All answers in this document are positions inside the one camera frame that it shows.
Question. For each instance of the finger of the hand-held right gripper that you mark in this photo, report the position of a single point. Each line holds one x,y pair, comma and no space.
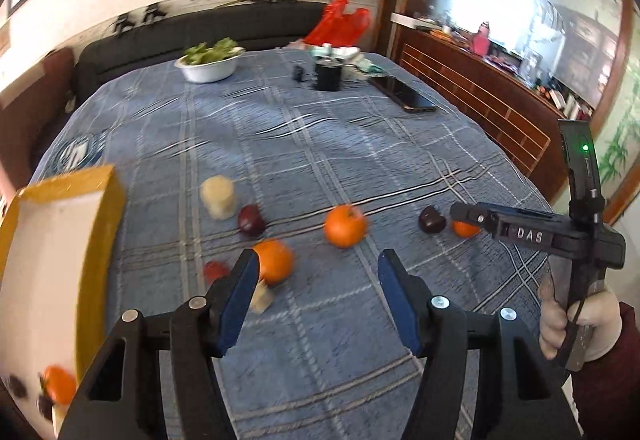
470,212

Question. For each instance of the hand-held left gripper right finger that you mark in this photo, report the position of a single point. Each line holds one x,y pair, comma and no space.
397,305

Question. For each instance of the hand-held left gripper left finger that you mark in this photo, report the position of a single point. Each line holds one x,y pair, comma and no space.
240,305

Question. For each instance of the small banana piece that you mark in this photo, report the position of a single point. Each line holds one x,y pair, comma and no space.
262,300

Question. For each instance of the red jujube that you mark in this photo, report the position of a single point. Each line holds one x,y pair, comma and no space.
215,271

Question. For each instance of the peeled banana cylinder piece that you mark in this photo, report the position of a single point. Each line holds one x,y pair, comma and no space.
218,197

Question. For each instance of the yellow cardboard tray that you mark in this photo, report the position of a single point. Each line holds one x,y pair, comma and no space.
45,270

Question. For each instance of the person's right forearm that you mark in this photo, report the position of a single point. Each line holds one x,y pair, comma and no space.
615,395

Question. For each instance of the person's right hand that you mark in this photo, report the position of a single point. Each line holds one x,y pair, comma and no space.
605,325

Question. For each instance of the wooden sideboard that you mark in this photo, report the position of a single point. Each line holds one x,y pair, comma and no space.
475,95

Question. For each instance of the black smartphone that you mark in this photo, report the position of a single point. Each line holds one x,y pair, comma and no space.
402,94

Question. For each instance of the row of books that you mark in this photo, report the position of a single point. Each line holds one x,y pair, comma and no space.
570,105

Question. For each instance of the blue plaid tablecloth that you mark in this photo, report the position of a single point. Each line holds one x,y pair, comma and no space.
300,145

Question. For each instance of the pink bottle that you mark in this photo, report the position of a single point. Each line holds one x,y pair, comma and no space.
481,40

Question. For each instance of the crumpled teal wrapper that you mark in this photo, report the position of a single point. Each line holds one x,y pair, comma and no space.
370,67

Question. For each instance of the black cup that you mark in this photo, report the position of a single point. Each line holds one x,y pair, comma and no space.
327,77

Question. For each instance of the orange with leaf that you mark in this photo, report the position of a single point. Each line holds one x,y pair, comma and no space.
59,385

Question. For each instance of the white packets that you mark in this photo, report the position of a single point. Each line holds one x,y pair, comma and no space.
345,54

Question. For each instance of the small black gadget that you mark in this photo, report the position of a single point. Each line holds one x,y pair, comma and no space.
299,74

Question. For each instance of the red plastic bag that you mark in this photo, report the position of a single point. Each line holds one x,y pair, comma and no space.
335,27

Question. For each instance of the white bowl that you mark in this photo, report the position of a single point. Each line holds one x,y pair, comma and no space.
207,70

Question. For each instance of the green leafy vegetables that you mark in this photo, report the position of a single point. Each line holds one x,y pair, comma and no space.
210,52

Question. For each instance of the brown armchair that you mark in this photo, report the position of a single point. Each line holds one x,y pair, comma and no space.
25,135

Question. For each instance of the black sofa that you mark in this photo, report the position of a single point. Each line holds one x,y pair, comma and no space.
150,45

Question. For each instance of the black clamp device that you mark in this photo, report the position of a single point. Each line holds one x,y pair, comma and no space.
152,13
125,23

